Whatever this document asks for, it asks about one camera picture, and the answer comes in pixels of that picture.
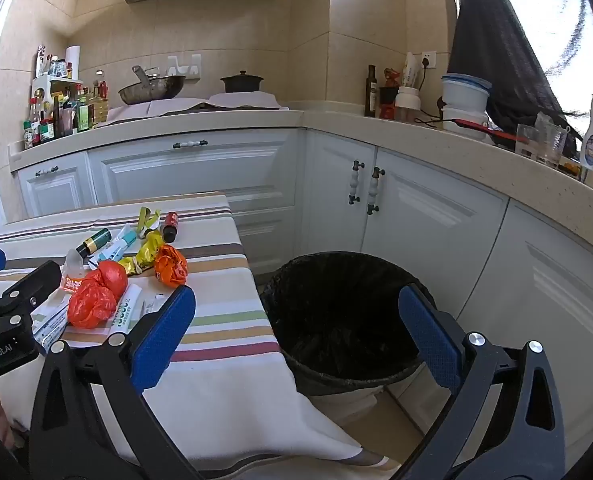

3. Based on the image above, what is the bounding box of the metal wok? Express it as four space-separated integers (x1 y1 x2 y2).
118 65 187 106

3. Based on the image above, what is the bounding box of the white cardboard box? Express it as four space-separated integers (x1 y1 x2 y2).
30 294 70 356

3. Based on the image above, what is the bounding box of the clear measuring cup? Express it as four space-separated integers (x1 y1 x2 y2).
535 112 568 168

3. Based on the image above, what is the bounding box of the green gold small bottle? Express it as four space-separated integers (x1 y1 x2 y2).
75 228 113 260

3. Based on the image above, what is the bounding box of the white round container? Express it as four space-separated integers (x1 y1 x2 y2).
441 107 489 136

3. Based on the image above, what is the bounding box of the small white cabinet door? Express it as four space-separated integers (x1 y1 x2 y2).
16 150 97 221

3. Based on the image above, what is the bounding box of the yellow snack bag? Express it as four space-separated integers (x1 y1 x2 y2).
118 232 164 277

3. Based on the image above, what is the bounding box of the vertical cabinet handle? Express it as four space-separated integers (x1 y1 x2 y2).
367 167 386 216
349 160 366 206

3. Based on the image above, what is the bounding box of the clear bottle with orange label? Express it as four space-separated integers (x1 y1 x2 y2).
61 249 88 295

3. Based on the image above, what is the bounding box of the small white box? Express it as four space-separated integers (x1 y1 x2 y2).
141 292 170 318

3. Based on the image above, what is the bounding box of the torn green yellow wrapper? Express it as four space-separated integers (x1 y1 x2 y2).
136 206 161 233

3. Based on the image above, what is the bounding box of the white tube with green print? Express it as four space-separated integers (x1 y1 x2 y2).
109 282 144 336

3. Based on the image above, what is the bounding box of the red figurine in black cup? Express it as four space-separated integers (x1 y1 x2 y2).
379 67 401 120

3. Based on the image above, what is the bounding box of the white wall hook rack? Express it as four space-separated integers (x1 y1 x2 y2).
166 53 202 81

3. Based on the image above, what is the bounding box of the clear drinking glass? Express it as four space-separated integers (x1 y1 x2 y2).
515 124 541 157

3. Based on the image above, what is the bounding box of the paper towel roll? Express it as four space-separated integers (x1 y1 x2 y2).
65 45 81 81

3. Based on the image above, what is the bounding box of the person's left hand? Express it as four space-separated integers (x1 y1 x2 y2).
0 382 16 453

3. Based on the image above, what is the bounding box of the white teal tube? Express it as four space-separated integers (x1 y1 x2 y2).
107 225 140 261

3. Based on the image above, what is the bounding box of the white jar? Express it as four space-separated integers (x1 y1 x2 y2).
395 86 422 123

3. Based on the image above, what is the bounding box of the red handled tool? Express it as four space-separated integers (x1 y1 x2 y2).
451 119 527 143

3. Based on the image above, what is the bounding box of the white container with blue lid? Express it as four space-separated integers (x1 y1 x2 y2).
441 74 492 111

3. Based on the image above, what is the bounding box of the red plastic bag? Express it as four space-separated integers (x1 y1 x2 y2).
67 277 118 330
96 260 128 297

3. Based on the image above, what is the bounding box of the pale stove cloth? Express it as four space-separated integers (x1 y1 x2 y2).
98 91 290 128

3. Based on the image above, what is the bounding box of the orange wrapper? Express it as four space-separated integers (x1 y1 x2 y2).
155 244 189 288

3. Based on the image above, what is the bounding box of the striped tablecloth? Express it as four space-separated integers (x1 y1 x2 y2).
0 191 402 480

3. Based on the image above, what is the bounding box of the white packet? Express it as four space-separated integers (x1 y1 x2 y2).
402 52 422 88

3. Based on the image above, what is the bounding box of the black cloth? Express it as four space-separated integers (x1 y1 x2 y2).
446 0 582 156

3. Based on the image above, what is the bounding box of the dark oil bottle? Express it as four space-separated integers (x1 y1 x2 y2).
365 64 378 118

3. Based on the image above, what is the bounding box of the wide white drawer front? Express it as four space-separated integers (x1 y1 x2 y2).
86 130 302 211

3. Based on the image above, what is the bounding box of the black power cable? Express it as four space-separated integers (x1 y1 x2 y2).
415 65 447 128

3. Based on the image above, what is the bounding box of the narrow white cabinet door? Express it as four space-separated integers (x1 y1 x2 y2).
306 130 377 261

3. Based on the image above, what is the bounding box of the black lidded pot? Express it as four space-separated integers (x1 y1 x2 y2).
220 70 265 94

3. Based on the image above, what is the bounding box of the black lined trash can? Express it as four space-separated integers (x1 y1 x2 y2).
260 251 442 428

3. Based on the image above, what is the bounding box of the group of condiment bottles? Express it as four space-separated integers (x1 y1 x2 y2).
22 45 111 151

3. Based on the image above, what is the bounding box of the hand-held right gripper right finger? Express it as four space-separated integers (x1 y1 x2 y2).
391 283 568 480

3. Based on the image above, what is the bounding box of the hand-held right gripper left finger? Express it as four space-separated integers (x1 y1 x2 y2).
29 285 202 480

